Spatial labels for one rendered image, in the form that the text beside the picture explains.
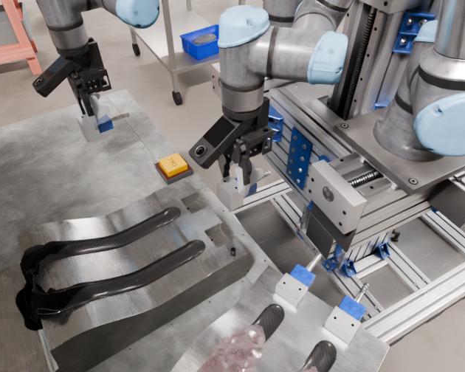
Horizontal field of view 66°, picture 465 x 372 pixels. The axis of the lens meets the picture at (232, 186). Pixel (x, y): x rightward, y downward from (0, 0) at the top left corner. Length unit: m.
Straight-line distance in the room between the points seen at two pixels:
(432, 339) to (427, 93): 1.36
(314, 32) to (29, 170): 0.88
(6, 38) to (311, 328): 3.17
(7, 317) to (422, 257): 1.49
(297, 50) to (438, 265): 1.34
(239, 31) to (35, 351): 0.62
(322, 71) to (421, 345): 1.40
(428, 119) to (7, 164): 1.07
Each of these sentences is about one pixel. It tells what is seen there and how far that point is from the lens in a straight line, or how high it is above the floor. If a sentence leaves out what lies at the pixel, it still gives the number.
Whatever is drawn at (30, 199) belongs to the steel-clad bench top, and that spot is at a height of 0.80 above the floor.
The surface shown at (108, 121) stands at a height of 0.94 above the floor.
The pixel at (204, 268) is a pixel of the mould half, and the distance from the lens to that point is 0.72.
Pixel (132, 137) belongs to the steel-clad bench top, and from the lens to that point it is 1.18.
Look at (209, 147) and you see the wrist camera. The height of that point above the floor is 1.09.
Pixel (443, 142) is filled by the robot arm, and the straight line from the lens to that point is 0.60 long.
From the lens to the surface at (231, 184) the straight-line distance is 0.76.
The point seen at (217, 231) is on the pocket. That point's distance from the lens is 0.80.
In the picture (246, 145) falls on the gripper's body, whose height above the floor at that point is 1.08.
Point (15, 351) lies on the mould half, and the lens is 0.78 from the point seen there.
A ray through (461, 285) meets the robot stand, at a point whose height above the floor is 0.21.
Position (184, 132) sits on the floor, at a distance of 2.50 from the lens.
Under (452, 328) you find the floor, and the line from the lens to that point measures 1.87.
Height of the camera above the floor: 1.50
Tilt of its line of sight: 46 degrees down
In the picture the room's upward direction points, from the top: straight up
